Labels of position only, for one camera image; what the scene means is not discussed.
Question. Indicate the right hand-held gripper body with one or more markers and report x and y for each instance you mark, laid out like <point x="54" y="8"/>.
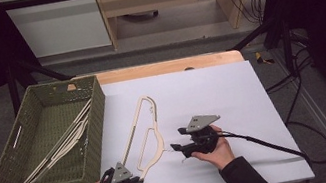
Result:
<point x="202" y="121"/>

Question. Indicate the beige clothes hanger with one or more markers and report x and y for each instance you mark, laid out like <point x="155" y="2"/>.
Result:
<point x="161" y="142"/>
<point x="76" y="131"/>

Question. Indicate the green woven basket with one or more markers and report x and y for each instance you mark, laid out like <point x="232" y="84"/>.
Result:
<point x="11" y="165"/>

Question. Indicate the person's right hand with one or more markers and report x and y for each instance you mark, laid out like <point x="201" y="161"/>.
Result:
<point x="222" y="153"/>

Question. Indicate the white sheet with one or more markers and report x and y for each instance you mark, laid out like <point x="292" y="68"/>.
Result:
<point x="219" y="95"/>

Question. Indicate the yellow and black tool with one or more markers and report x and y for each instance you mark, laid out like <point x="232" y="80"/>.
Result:
<point x="261" y="59"/>

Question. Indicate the black metal stand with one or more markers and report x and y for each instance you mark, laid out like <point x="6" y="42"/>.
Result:
<point x="13" y="87"/>
<point x="286" y="42"/>

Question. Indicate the white cabinet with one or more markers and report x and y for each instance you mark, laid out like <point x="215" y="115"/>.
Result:
<point x="61" y="28"/>

